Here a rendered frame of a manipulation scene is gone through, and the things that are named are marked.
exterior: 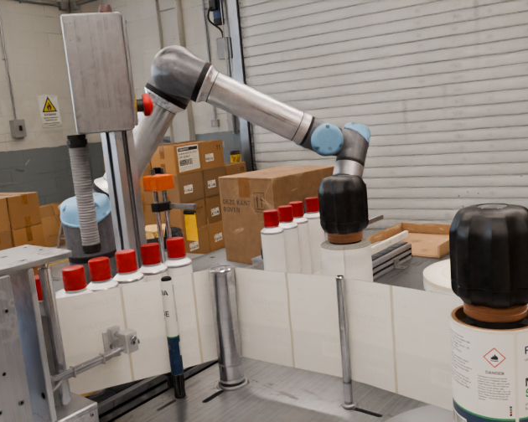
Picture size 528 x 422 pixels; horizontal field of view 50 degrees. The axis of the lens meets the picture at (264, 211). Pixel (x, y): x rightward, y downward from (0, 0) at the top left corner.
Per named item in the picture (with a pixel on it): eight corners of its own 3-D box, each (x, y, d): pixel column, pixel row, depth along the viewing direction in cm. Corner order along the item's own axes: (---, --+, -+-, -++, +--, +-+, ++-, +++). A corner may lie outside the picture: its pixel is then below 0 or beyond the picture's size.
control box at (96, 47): (76, 134, 92) (59, 12, 89) (80, 135, 108) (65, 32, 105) (140, 129, 94) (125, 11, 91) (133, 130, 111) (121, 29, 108)
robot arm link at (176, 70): (156, 32, 124) (354, 124, 130) (163, 38, 135) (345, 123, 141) (136, 80, 126) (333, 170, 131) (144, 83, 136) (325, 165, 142)
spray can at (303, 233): (305, 290, 132) (297, 203, 129) (287, 287, 136) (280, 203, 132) (317, 284, 136) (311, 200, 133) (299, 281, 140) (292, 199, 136)
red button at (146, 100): (134, 94, 95) (152, 92, 96) (132, 95, 99) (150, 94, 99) (137, 116, 96) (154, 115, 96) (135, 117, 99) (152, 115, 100)
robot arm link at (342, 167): (329, 160, 147) (344, 172, 153) (326, 176, 146) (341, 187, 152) (355, 159, 143) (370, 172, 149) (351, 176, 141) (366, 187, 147)
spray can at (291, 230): (294, 297, 128) (287, 208, 124) (276, 295, 131) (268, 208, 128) (308, 290, 132) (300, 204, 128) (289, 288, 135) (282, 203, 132)
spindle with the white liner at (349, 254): (362, 359, 93) (350, 178, 88) (317, 349, 98) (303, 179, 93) (387, 340, 99) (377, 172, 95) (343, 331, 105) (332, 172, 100)
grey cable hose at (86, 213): (90, 255, 99) (72, 135, 95) (78, 254, 101) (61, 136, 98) (106, 250, 101) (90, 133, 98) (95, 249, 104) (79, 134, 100)
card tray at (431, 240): (439, 258, 168) (438, 245, 167) (361, 252, 184) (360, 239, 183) (473, 237, 191) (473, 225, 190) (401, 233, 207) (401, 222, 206)
